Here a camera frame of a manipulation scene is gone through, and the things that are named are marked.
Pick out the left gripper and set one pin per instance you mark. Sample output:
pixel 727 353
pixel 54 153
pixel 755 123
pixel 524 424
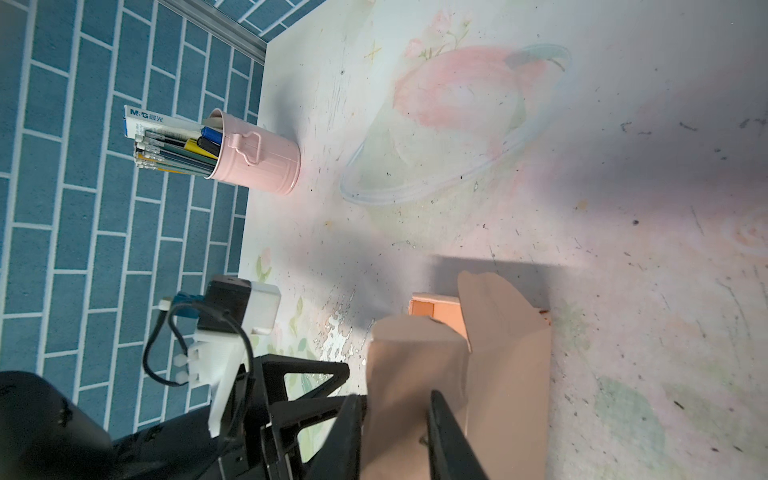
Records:
pixel 284 397

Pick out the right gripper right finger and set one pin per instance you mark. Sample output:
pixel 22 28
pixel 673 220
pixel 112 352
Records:
pixel 450 454

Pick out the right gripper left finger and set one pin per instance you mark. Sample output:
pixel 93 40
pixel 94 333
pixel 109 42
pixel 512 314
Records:
pixel 340 456

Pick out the pink paper box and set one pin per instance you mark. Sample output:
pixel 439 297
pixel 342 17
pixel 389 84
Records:
pixel 487 351

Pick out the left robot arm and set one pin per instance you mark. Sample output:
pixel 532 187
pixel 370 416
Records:
pixel 44 435

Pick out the pink pen cup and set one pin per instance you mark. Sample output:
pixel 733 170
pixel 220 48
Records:
pixel 255 158

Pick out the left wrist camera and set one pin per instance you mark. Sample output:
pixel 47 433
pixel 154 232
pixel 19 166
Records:
pixel 215 334

